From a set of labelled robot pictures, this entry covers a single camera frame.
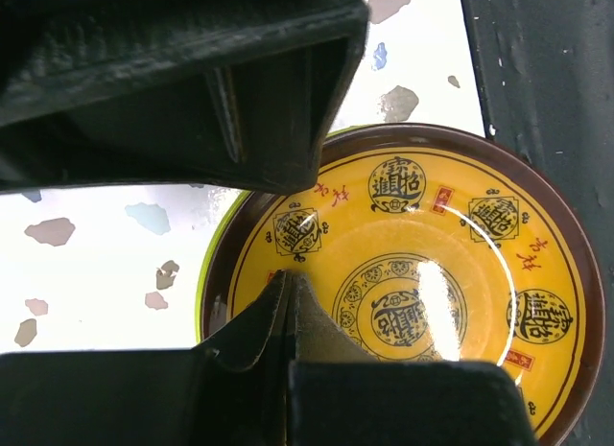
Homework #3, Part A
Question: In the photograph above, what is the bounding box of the yellow patterned plate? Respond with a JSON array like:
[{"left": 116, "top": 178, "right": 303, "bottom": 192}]
[{"left": 196, "top": 124, "right": 605, "bottom": 445}]

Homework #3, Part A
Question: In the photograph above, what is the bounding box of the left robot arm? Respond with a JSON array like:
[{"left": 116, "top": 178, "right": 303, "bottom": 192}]
[{"left": 1, "top": 0, "right": 535, "bottom": 445}]

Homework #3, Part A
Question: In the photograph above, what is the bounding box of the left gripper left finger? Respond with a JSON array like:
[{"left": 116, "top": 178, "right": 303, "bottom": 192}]
[{"left": 1, "top": 270, "right": 288, "bottom": 445}]

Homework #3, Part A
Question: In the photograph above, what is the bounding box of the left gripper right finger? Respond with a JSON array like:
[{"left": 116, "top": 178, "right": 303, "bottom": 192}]
[{"left": 287, "top": 272, "right": 537, "bottom": 445}]

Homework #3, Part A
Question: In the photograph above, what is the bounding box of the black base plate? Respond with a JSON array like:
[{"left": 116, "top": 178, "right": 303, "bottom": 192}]
[{"left": 458, "top": 0, "right": 614, "bottom": 446}]

